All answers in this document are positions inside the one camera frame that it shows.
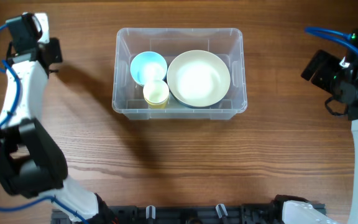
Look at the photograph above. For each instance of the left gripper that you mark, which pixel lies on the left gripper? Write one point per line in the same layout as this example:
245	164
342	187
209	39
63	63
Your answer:
56	46

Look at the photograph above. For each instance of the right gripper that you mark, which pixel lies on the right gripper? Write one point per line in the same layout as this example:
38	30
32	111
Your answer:
320	79

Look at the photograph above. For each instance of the light blue bowl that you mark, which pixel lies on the light blue bowl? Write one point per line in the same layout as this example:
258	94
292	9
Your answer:
148	66

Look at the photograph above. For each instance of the pale green cup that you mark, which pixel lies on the pale green cup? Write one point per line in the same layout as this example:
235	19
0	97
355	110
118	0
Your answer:
156	92

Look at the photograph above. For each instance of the yellow cup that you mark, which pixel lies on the yellow cup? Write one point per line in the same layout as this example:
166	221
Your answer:
158	105

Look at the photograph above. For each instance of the cream plate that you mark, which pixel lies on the cream plate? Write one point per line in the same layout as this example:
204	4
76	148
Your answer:
198	78

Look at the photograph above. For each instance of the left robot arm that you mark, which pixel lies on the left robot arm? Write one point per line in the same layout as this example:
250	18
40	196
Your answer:
31	163

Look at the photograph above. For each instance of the clear plastic storage container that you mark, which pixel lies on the clear plastic storage container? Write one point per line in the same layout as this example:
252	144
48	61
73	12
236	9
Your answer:
226	43

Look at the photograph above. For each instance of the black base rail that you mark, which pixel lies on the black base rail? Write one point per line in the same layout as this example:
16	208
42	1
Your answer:
262	213

